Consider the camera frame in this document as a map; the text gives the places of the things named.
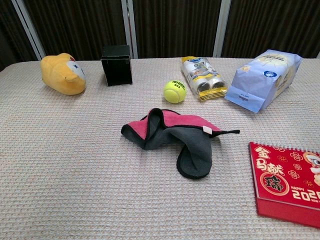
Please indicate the pink and grey microfibre towel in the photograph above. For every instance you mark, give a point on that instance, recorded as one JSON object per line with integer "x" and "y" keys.
{"x": 192, "y": 150}

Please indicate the yellow tennis ball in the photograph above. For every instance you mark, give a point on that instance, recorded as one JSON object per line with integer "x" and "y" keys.
{"x": 175, "y": 92}

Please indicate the yellow white roll pack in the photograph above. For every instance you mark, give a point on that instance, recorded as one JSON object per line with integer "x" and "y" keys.
{"x": 200, "y": 75}

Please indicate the black open box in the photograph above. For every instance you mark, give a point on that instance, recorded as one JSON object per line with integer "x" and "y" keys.
{"x": 117, "y": 70}

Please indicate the beige woven tablecloth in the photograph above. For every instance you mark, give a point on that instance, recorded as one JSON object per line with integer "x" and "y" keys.
{"x": 75, "y": 162}

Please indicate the light blue paper bag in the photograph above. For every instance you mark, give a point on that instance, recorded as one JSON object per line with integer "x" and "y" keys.
{"x": 257, "y": 80}

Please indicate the yellow plush toy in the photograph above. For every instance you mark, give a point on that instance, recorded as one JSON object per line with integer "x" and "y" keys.
{"x": 57, "y": 75}

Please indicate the red desk calendar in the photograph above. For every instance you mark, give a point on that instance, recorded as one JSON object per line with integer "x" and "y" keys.
{"x": 280, "y": 180}

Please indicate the grey metal partition post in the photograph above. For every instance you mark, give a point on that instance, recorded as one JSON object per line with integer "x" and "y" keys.
{"x": 128, "y": 25}
{"x": 28, "y": 30}
{"x": 221, "y": 25}

